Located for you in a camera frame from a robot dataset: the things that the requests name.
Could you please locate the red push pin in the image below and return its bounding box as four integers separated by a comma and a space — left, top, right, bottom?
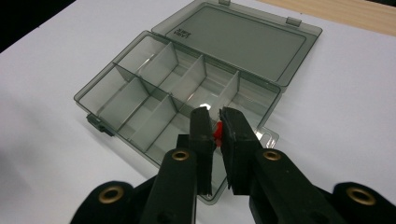
211, 120, 224, 147

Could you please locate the grey transparent compartment box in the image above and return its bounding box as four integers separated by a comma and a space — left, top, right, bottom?
73, 0, 323, 206

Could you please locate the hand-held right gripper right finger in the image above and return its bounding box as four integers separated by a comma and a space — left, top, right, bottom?
219, 106, 348, 224

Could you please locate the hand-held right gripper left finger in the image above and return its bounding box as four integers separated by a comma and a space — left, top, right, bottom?
139, 105, 217, 224

